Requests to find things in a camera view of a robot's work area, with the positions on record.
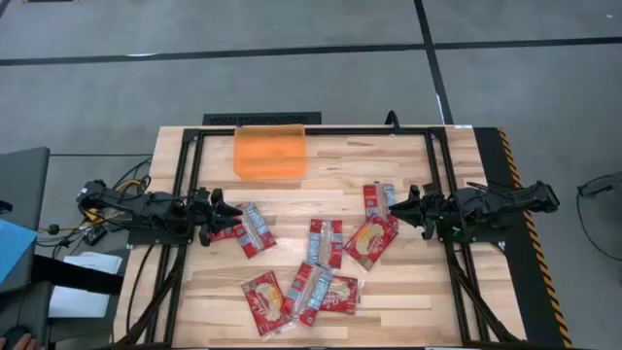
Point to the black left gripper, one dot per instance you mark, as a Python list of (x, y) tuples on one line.
[(203, 216)]

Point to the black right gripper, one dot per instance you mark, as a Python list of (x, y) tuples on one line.
[(435, 211)]

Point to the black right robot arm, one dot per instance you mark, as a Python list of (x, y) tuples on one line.
[(505, 199)]

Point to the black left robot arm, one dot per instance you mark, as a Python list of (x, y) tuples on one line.
[(146, 204)]

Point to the orange plastic basket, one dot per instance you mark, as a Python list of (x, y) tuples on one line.
[(269, 153)]

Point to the black strip with hazard stripes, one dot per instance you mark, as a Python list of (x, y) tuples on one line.
[(515, 272)]

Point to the small black device box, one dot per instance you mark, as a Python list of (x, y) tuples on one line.
[(94, 235)]

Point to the yellow connector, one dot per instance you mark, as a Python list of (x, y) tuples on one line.
[(92, 214)]

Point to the white paper sheet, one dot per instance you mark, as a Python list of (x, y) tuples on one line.
[(82, 291)]

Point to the black bar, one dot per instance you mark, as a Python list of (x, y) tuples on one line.
[(73, 275)]

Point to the black round plug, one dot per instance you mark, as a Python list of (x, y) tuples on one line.
[(53, 229)]

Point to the grey stand foot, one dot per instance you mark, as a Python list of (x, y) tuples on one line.
[(600, 185)]

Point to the blue paper sheet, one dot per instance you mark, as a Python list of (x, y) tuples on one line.
[(14, 243)]

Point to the person's hand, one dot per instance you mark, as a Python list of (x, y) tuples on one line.
[(25, 343)]

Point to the black computer mouse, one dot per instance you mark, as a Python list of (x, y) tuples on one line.
[(14, 331)]

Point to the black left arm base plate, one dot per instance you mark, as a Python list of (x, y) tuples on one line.
[(160, 238)]

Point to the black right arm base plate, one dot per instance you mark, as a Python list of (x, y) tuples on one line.
[(486, 236)]

